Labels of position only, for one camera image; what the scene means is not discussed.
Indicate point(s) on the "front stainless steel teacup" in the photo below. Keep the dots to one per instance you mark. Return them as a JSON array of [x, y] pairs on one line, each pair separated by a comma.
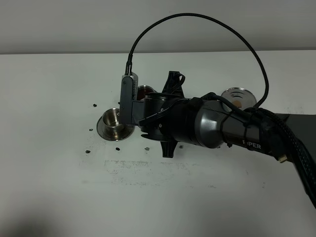
[[110, 119]]

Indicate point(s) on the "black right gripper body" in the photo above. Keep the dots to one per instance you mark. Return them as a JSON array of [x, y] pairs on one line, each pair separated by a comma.
[[169, 118]]

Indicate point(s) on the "front stainless steel saucer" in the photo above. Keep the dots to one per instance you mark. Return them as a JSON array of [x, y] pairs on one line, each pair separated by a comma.
[[113, 134]]

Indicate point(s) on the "stainless steel teapot coaster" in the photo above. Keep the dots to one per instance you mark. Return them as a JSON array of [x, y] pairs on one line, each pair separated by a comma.
[[240, 97]]

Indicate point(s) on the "stainless steel teacup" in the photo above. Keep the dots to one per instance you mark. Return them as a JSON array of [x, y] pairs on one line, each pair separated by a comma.
[[110, 119], [142, 91]]

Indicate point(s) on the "rear stainless steel teacup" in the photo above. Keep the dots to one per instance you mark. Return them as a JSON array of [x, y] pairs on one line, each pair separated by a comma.
[[142, 91]]

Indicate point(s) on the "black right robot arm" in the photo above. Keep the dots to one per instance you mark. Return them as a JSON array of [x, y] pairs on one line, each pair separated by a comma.
[[212, 120]]

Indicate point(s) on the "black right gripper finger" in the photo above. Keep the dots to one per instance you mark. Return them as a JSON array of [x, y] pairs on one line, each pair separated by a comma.
[[168, 148], [173, 85]]

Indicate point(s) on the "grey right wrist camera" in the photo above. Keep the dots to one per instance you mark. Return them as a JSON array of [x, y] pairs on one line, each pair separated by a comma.
[[128, 94]]

